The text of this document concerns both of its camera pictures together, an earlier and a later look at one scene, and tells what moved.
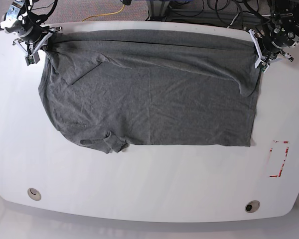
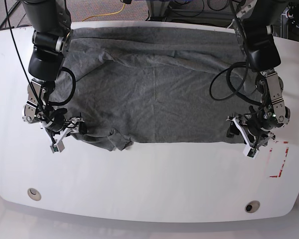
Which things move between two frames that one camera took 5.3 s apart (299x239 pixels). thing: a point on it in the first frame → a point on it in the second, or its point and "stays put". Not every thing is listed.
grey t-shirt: [109, 88] stays put
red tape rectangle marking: [284, 161] stays put
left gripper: [266, 56] → [254, 137]
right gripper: [32, 49] → [58, 131]
